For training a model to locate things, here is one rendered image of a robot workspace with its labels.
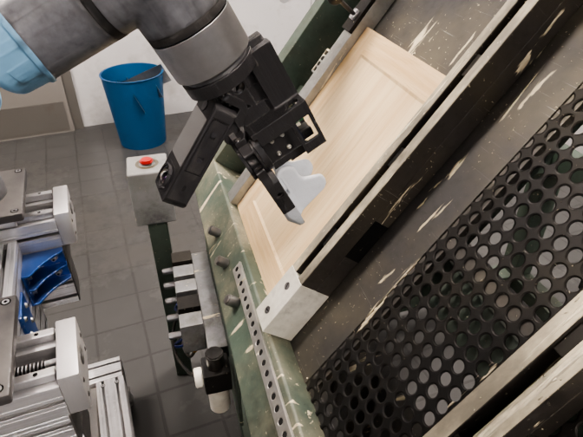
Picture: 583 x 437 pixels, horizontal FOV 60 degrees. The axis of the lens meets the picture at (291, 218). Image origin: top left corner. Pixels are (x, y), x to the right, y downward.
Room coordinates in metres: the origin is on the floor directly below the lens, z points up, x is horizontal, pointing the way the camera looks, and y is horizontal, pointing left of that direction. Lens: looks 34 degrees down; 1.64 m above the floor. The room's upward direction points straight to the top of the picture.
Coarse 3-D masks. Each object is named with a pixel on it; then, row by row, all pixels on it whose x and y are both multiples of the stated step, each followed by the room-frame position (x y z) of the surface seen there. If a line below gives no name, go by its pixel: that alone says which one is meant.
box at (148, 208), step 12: (144, 156) 1.38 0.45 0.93; (156, 156) 1.38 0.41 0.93; (132, 168) 1.30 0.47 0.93; (156, 168) 1.30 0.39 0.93; (132, 180) 1.26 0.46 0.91; (144, 180) 1.27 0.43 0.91; (132, 192) 1.26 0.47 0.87; (144, 192) 1.27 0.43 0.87; (156, 192) 1.28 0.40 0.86; (132, 204) 1.26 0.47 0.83; (144, 204) 1.27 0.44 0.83; (156, 204) 1.28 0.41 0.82; (168, 204) 1.28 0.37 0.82; (144, 216) 1.26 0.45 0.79; (156, 216) 1.27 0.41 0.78; (168, 216) 1.28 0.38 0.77
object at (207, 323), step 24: (192, 264) 1.06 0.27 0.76; (168, 288) 1.02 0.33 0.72; (192, 288) 0.97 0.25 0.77; (216, 288) 0.96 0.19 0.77; (192, 312) 0.88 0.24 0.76; (216, 312) 0.90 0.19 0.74; (192, 336) 0.83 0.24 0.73; (216, 336) 0.82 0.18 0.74; (216, 360) 0.72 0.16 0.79; (216, 384) 0.70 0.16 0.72; (216, 408) 0.71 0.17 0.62; (240, 408) 0.70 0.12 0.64
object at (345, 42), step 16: (384, 0) 1.26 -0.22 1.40; (368, 16) 1.25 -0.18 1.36; (352, 32) 1.24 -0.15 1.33; (336, 48) 1.26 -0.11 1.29; (320, 64) 1.26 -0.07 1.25; (336, 64) 1.23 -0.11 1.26; (320, 80) 1.22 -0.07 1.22; (304, 96) 1.22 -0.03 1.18; (240, 176) 1.21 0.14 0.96; (240, 192) 1.16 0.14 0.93
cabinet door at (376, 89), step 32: (352, 64) 1.18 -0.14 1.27; (384, 64) 1.08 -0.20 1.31; (416, 64) 0.99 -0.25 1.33; (320, 96) 1.20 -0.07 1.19; (352, 96) 1.09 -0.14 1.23; (384, 96) 1.00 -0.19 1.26; (416, 96) 0.91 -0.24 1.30; (320, 128) 1.10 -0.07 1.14; (352, 128) 1.00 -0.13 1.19; (384, 128) 0.92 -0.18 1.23; (320, 160) 1.01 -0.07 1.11; (352, 160) 0.92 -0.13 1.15; (256, 192) 1.13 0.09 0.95; (320, 192) 0.93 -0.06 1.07; (256, 224) 1.02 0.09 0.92; (288, 224) 0.93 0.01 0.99; (320, 224) 0.85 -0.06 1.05; (256, 256) 0.93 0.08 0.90; (288, 256) 0.85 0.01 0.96
